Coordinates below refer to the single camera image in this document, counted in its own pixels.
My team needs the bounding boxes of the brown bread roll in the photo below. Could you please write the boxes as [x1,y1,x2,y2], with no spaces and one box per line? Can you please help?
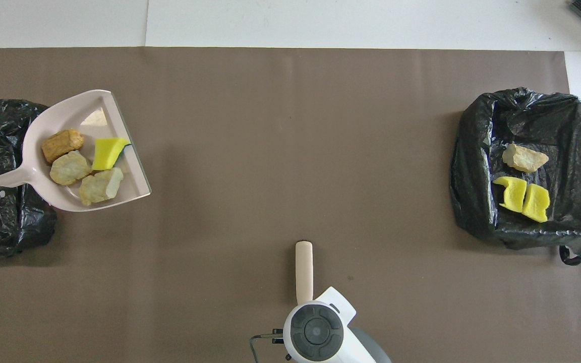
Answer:
[41,129,85,164]

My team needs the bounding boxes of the brown paper table mat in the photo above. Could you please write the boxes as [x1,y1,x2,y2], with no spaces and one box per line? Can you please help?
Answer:
[0,48,581,363]

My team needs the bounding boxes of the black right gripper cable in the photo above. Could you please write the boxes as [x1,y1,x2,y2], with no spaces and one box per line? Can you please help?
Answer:
[249,329,291,363]

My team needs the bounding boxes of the beige sponge chunk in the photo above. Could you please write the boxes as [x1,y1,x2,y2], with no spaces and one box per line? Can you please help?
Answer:
[502,143,550,173]
[78,167,124,206]
[49,150,93,186]

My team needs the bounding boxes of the pink plastic dustpan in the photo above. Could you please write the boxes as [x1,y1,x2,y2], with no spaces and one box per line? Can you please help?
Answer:
[0,89,152,212]

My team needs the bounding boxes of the beige brush black bristles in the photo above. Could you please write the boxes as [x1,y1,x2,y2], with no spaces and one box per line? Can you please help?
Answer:
[295,240,314,306]

